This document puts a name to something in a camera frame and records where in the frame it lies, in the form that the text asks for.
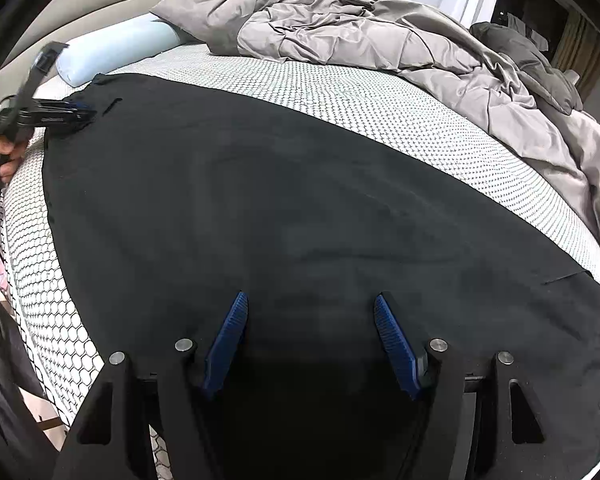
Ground light blue pillow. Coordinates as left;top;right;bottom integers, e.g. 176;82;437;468
55;13;193;88

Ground person's left hand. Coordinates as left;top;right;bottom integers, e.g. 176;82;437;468
0;136;28;183

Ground black pants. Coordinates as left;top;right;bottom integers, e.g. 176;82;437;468
43;74;600;479

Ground grey duvet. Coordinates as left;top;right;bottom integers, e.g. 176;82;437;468
154;0;600;242

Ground white patterned mattress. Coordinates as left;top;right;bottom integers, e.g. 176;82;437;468
2;46;600;422

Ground dark grey pillow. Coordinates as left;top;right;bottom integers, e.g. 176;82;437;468
469;22;583;116

